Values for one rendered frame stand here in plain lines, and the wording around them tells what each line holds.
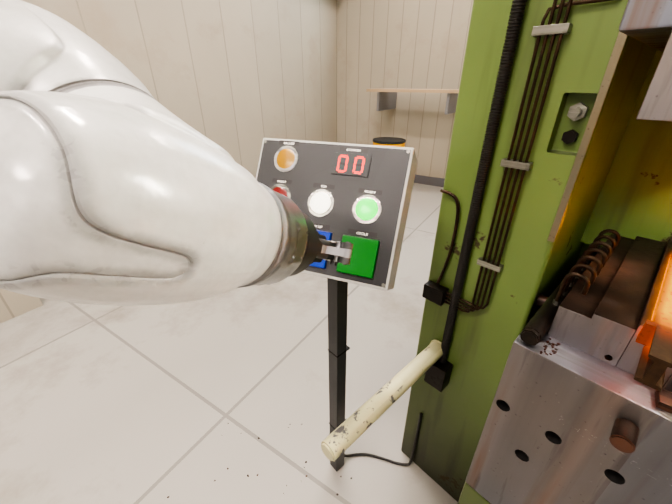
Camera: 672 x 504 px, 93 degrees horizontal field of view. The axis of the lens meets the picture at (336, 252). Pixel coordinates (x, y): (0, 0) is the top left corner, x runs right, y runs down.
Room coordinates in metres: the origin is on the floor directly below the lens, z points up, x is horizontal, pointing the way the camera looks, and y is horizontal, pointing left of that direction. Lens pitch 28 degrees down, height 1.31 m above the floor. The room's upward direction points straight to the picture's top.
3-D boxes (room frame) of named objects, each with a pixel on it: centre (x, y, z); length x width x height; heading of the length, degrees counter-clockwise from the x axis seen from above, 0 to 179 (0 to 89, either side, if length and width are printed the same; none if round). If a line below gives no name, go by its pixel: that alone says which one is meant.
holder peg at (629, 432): (0.28, -0.41, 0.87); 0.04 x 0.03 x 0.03; 133
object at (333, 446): (0.55, -0.14, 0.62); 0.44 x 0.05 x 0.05; 133
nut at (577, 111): (0.61, -0.42, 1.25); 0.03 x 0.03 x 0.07; 43
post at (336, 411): (0.71, 0.00, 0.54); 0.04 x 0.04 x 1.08; 43
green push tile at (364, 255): (0.56, -0.04, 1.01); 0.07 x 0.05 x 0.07; 68
